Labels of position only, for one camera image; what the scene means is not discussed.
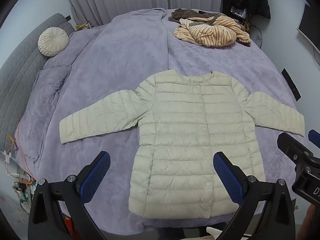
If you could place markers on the beige puffer jacket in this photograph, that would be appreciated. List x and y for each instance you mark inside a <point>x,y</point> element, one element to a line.
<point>185,135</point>

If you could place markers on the grey curtain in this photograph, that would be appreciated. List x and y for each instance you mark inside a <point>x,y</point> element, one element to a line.
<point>125,0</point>

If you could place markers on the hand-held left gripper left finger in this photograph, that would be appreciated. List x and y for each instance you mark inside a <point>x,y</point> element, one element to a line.
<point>98,176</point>

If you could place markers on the purple fleece blanket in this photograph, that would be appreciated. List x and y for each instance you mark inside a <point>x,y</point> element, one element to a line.
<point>112,80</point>

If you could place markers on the dark printed bag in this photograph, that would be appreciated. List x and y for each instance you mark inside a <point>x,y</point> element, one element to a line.
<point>238,12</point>

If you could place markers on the black floor fan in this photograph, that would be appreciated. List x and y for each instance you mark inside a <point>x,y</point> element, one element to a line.
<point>257,36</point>

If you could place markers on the grey quilted headboard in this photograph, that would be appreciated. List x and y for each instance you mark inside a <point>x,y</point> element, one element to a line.
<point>17,75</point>

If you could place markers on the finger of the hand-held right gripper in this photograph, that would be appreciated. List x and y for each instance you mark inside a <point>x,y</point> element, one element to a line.
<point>314,135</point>
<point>291,147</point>

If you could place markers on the small yellow items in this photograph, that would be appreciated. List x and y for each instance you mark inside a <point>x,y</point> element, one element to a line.
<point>82,25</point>

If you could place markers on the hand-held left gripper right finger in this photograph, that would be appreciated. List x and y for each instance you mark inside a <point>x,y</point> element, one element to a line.
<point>228,177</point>

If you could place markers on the brown fuzzy garment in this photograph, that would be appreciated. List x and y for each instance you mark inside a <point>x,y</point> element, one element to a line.
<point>185,13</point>

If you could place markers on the purple fleece pillow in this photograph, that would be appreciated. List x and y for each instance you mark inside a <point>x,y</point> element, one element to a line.
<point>42,105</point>

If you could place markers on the curved monitor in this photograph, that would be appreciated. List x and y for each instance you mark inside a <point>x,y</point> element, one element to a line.
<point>308,25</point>

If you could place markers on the black flat bar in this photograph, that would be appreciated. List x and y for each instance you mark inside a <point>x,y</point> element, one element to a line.
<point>291,85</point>

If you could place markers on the striped beige garment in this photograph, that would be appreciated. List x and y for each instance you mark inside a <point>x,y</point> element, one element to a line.
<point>212,33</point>

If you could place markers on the round cream pillow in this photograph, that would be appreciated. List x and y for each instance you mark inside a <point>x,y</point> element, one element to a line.
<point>53,41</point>

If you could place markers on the white cloth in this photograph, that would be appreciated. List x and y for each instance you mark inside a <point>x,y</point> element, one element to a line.
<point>215,233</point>

